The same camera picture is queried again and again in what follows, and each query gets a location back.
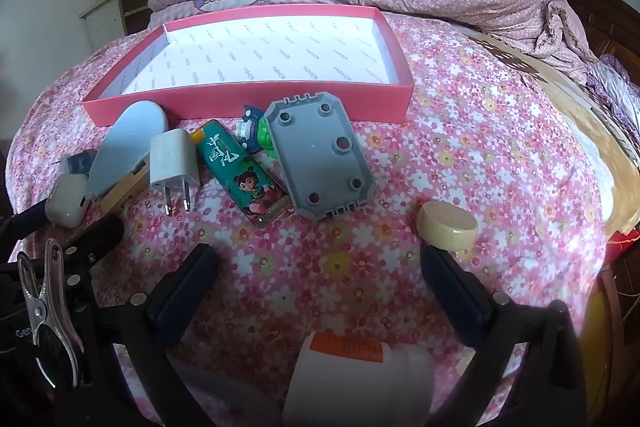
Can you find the green cartoon print lighter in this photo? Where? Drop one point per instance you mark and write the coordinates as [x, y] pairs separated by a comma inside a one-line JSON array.
[[240, 174]]

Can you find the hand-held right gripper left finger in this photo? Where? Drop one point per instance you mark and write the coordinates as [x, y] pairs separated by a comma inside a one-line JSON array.
[[185, 292]]

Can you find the cartoon print pillow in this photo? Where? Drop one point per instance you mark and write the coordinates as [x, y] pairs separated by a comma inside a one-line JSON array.
[[225, 2]]

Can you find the beige round disc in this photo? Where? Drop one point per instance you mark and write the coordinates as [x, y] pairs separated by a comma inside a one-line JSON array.
[[445, 227]]

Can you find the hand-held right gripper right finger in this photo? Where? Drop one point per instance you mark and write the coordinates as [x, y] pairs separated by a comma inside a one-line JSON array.
[[457, 297]]

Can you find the light blue oval brush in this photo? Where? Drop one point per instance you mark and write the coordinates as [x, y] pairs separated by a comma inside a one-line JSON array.
[[127, 142]]

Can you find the wooden bedside cabinet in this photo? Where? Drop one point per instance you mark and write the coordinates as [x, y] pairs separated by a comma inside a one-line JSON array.
[[120, 7]]

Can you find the blue green toy figure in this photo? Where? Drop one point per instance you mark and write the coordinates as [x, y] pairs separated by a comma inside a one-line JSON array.
[[252, 129]]

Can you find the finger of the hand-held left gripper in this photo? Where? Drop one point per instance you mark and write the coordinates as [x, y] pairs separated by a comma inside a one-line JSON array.
[[25, 219], [102, 234]]

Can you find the pink floral bedsheet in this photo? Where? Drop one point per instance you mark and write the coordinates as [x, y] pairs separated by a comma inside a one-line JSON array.
[[500, 157]]

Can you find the pink cardboard box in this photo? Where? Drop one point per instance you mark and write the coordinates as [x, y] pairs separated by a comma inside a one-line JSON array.
[[275, 52]]

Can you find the grey plastic building plate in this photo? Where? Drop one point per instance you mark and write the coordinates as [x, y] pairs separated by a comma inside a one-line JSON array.
[[320, 157]]

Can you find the wooden block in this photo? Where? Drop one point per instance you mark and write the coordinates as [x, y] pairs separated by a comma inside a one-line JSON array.
[[127, 189]]

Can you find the white charger plug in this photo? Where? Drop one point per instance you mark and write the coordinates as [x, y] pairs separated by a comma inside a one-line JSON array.
[[174, 159]]

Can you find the white earbud case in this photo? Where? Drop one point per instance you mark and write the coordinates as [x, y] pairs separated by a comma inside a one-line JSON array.
[[67, 207]]

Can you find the wooden headboard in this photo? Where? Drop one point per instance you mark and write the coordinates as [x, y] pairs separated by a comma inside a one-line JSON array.
[[600, 17]]

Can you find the white plastic bottle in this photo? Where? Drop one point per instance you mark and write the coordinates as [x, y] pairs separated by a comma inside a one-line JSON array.
[[360, 382]]

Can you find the lilac cloth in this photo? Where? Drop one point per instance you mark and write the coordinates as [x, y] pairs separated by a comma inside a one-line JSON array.
[[615, 82]]

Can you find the metal spring clip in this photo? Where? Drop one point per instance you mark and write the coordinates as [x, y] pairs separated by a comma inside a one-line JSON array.
[[47, 302]]

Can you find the red cloth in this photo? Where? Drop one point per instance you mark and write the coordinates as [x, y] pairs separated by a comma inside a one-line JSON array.
[[625, 239]]

